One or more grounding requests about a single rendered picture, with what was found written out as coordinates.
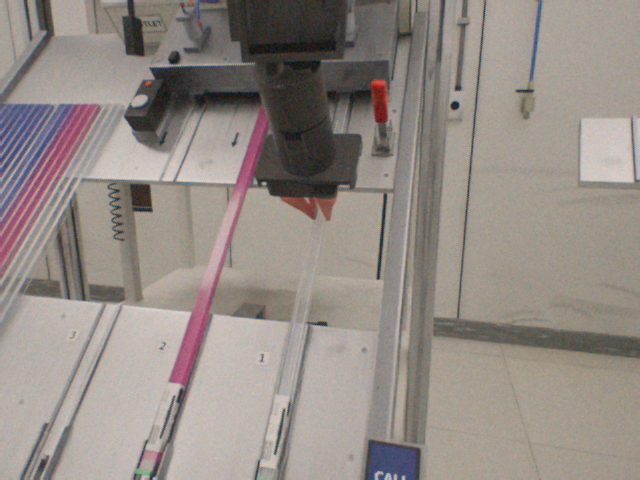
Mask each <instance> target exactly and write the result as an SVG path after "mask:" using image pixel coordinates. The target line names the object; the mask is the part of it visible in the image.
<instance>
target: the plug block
mask: <svg viewBox="0 0 640 480"><path fill-rule="evenodd" d="M123 26H124V36H125V47H126V55H127V56H132V57H136V58H140V57H144V46H143V34H142V23H141V19H139V18H137V17H134V16H131V15H130V16H123Z"/></svg>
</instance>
